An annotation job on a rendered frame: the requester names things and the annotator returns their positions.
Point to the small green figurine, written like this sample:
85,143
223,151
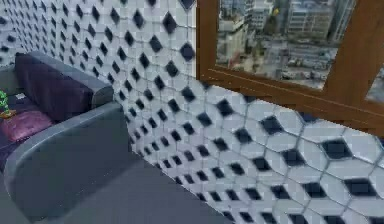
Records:
4,103

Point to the small grey remote control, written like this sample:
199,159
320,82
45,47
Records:
20,96

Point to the grey sofa with purple cushions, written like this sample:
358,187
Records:
70,160

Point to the brown framed window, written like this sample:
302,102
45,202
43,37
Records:
280,40

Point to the pink purple pillow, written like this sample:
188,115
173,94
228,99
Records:
25,125

